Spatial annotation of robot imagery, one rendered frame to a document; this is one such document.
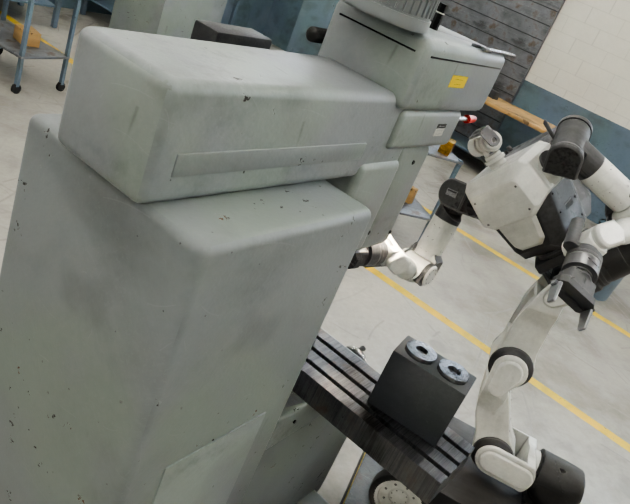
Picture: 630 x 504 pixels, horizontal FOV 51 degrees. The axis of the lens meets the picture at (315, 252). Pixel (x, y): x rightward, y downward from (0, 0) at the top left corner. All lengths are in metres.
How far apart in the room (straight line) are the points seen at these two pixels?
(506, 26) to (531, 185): 7.65
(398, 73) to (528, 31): 8.04
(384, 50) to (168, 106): 0.65
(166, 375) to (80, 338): 0.20
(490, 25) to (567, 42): 1.03
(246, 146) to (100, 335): 0.41
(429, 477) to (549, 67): 8.01
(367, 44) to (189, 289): 0.74
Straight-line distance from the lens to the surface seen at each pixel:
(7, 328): 1.44
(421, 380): 1.82
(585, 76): 9.32
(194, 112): 1.00
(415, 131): 1.60
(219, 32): 1.58
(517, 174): 2.00
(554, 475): 2.50
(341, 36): 1.55
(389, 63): 1.49
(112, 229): 1.12
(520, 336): 2.25
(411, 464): 1.82
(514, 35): 9.54
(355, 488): 2.47
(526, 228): 2.07
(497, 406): 2.35
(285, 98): 1.15
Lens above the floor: 2.02
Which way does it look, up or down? 25 degrees down
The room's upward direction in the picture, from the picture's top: 23 degrees clockwise
